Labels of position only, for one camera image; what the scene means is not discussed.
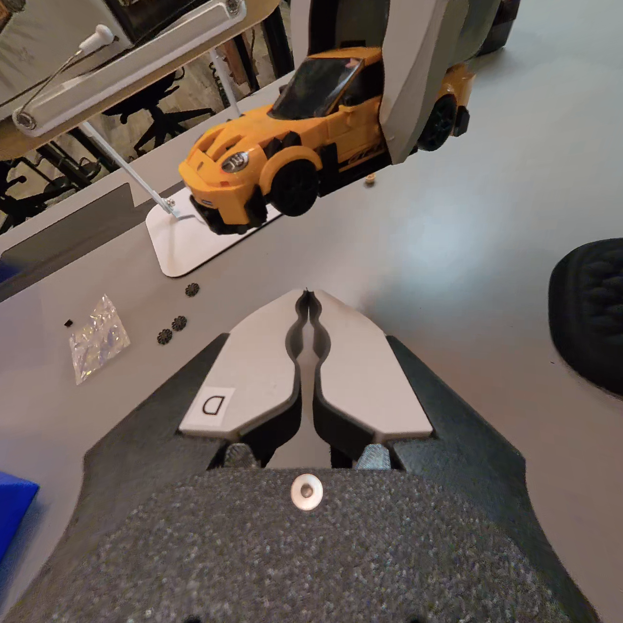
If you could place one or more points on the white monitor stand base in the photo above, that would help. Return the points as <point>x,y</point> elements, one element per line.
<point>185,248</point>

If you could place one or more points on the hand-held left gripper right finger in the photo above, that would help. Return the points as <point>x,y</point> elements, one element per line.
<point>370,384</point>

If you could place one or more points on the light wood rounded panel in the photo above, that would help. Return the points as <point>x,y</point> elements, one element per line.
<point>146,82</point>

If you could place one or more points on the thin metal bracket strip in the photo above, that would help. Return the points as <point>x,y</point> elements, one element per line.
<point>226,82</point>
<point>126,168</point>

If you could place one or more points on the blue plastic storage bin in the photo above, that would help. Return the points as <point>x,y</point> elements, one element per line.
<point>14,506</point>

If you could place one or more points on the clear crumpled plastic bag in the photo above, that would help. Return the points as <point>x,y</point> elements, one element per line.
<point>100,338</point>

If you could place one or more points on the black office chair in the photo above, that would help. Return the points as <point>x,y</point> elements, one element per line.
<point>39,194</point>
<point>155,107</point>

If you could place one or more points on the black lego wheel rim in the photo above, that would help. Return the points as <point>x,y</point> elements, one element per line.
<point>179,322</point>
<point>192,289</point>
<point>164,336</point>

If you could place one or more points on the white book stand ledge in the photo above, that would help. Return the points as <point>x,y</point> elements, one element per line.
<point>121,63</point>

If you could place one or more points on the yellow and black lego car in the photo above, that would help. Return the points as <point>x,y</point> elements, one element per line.
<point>292,131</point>

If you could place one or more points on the black textured armrest pad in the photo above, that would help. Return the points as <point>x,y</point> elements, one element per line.
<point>589,316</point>

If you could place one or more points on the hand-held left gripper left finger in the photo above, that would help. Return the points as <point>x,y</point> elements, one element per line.
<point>248,379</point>

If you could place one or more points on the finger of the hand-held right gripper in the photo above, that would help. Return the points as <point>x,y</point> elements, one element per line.
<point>418,58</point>
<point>350,24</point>

